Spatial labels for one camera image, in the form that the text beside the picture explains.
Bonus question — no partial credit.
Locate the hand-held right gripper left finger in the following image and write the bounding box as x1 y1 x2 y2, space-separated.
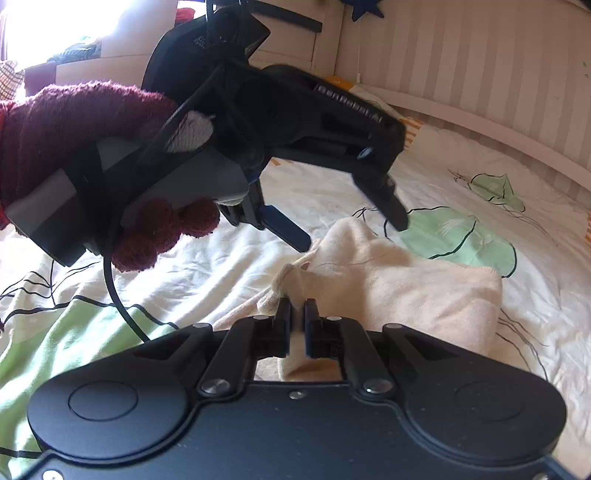
131 298 294 398

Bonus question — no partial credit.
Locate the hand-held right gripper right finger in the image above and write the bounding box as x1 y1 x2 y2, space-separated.
302 298 462 398

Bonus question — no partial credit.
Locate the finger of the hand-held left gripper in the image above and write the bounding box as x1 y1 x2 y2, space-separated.
352 174 410 232
219 178 311 254

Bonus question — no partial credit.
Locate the peach baby garment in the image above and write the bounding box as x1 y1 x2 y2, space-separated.
212 217 504 384

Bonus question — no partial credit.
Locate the person's left hand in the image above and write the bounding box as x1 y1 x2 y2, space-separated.
0 80 221 274

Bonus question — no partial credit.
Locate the blue star decoration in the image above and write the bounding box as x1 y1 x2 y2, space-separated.
339 0 385 22

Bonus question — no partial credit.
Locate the leaf printed white blanket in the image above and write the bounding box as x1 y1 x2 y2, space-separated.
0 83 591 480

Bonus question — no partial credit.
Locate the checked cloth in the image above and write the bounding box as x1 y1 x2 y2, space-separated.
0 60 25 99

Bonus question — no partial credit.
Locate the white wooden bed frame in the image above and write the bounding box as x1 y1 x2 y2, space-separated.
249 0 591 195

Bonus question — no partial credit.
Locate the black cable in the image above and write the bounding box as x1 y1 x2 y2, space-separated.
102 0 241 344

